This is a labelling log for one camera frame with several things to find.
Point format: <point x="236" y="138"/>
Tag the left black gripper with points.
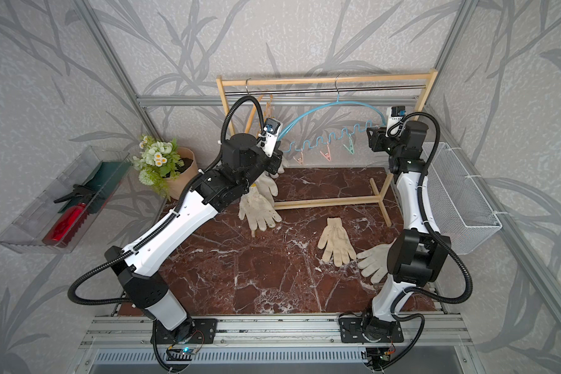
<point x="272" y="167"/>

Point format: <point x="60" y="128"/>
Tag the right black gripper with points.
<point x="375" y="142"/>

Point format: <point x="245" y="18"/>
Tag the white glove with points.
<point x="373" y="262"/>
<point x="267" y="187"/>
<point x="258" y="211"/>
<point x="336" y="244"/>

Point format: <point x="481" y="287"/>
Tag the blue clip hanger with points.
<point x="329" y="128"/>

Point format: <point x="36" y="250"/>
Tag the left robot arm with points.
<point x="241" y="160"/>

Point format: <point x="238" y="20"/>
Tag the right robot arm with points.
<point x="418" y="254"/>

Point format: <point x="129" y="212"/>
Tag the wooden clothes rack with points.
<point x="429" y="78"/>

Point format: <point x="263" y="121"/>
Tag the potted white flower plant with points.
<point x="164" y="166"/>

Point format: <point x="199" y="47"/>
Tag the green trowel scoop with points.
<point x="98" y="188"/>

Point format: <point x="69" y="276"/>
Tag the red spray bottle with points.
<point x="65" y="228"/>

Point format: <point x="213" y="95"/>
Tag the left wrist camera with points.
<point x="269" y="135"/>

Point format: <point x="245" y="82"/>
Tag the white wire basket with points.
<point x="459" y="208"/>

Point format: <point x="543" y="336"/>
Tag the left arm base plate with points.
<point x="191" y="331"/>

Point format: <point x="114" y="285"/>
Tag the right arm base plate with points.
<point x="368" y="329"/>

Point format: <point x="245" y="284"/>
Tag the clear plastic wall bin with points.
<point x="25" y="233"/>

